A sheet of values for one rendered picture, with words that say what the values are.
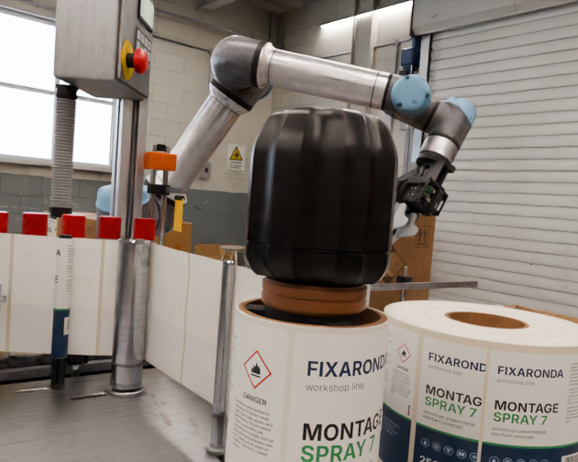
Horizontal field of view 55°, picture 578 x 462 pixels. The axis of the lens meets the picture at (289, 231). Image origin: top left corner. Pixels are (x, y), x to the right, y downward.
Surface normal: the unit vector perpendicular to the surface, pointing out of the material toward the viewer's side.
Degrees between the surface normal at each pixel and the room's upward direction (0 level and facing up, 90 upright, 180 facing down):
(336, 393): 90
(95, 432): 0
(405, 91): 92
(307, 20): 90
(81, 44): 90
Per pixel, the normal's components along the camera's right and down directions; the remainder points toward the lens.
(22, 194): 0.65, 0.09
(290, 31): -0.76, -0.02
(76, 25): -0.01, 0.05
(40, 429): 0.07, -1.00
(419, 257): 0.44, 0.08
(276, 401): -0.40, 0.02
